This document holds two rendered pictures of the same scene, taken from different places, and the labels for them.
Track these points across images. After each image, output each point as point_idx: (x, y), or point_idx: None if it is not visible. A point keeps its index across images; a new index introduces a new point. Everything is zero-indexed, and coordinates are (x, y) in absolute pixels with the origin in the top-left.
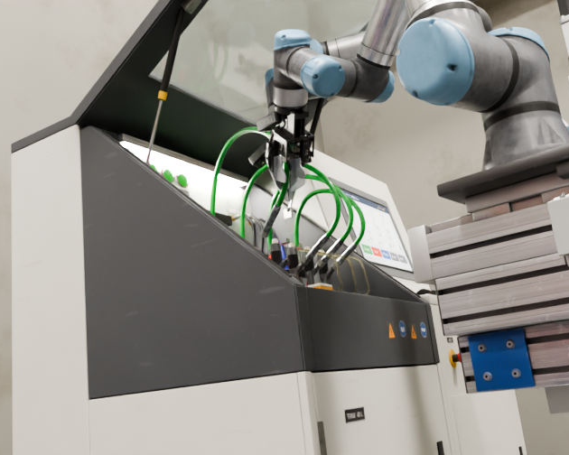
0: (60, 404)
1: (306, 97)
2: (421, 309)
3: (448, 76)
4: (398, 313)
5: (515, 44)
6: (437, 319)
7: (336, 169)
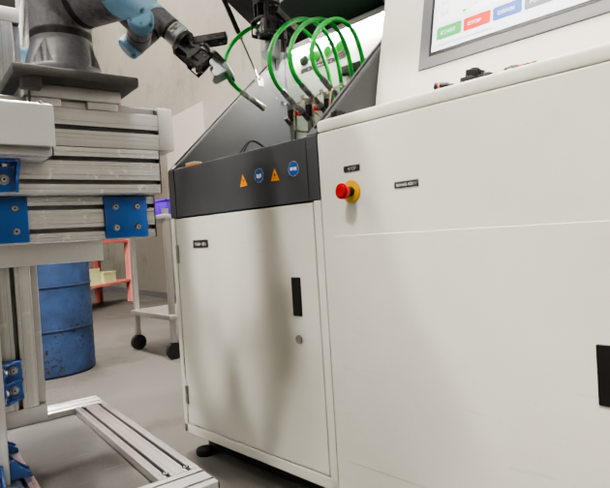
0: None
1: (170, 37)
2: (294, 146)
3: None
4: (256, 162)
5: None
6: (327, 148)
7: None
